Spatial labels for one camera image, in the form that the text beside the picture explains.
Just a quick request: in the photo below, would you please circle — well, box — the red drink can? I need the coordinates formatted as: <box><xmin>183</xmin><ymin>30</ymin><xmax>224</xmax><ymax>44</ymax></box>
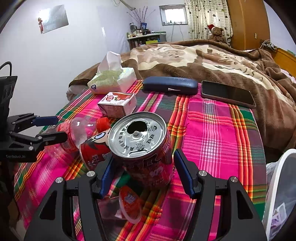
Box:
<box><xmin>108</xmin><ymin>111</ymin><xmax>174</xmax><ymax>190</ymax></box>

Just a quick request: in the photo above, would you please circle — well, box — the white round trash bin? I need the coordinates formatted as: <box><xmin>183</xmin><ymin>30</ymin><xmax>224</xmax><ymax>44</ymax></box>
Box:
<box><xmin>262</xmin><ymin>148</ymin><xmax>296</xmax><ymax>241</ymax></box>

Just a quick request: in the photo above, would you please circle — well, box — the red crushed can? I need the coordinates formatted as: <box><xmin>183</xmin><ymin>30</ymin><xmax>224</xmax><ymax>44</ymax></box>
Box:
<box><xmin>79</xmin><ymin>128</ymin><xmax>111</xmax><ymax>171</ymax></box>

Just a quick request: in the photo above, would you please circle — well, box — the pink plaid cloth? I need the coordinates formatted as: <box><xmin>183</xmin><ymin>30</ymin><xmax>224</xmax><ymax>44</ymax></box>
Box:
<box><xmin>15</xmin><ymin>81</ymin><xmax>267</xmax><ymax>240</ymax></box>

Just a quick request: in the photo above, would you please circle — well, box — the clear plastic bottle pink label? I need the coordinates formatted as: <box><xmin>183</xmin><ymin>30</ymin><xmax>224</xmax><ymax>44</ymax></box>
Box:
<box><xmin>43</xmin><ymin>117</ymin><xmax>111</xmax><ymax>158</ymax></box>

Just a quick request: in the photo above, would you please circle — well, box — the red white milk carton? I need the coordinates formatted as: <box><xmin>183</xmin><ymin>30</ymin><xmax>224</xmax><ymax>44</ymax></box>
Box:
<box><xmin>98</xmin><ymin>92</ymin><xmax>137</xmax><ymax>118</ymax></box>

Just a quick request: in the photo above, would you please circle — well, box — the soft tissue pack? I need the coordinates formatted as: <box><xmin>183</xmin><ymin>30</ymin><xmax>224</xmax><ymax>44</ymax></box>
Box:
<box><xmin>87</xmin><ymin>51</ymin><xmax>137</xmax><ymax>94</ymax></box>

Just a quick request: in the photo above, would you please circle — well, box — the black smartphone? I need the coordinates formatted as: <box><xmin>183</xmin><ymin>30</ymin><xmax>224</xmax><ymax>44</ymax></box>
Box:
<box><xmin>201</xmin><ymin>80</ymin><xmax>256</xmax><ymax>108</ymax></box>

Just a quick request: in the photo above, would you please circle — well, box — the dark blue glasses case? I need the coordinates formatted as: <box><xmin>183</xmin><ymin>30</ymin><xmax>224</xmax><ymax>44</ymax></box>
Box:
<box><xmin>142</xmin><ymin>76</ymin><xmax>198</xmax><ymax>95</ymax></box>

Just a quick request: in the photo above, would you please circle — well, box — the brown patterned fleece blanket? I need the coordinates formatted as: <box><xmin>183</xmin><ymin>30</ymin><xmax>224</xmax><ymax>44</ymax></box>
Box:
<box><xmin>67</xmin><ymin>39</ymin><xmax>296</xmax><ymax>152</ymax></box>

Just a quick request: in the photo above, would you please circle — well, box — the cluttered side shelf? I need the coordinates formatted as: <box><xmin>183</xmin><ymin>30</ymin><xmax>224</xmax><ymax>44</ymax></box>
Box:
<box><xmin>126</xmin><ymin>23</ymin><xmax>167</xmax><ymax>49</ymax></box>

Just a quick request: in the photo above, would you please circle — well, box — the brown teddy bear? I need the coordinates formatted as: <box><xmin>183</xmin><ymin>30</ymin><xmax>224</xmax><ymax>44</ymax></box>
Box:
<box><xmin>208</xmin><ymin>24</ymin><xmax>228</xmax><ymax>44</ymax></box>

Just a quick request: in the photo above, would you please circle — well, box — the wooden headboard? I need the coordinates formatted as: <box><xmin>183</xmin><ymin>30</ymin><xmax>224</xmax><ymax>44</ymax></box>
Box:
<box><xmin>271</xmin><ymin>48</ymin><xmax>296</xmax><ymax>77</ymax></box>

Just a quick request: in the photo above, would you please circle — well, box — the small window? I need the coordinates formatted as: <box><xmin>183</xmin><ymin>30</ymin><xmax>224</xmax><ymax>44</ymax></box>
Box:
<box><xmin>159</xmin><ymin>4</ymin><xmax>188</xmax><ymax>26</ymax></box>

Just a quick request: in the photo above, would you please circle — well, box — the patterned curtain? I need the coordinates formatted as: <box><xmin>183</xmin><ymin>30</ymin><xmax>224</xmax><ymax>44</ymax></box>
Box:
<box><xmin>185</xmin><ymin>0</ymin><xmax>233</xmax><ymax>40</ymax></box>

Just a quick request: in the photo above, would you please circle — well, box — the wooden wardrobe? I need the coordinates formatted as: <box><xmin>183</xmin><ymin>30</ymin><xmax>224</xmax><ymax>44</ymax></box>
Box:
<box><xmin>227</xmin><ymin>0</ymin><xmax>270</xmax><ymax>50</ymax></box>

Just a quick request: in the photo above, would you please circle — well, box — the wall poster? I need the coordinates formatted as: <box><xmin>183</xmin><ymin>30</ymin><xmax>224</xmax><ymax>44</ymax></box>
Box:
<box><xmin>37</xmin><ymin>5</ymin><xmax>69</xmax><ymax>34</ymax></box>

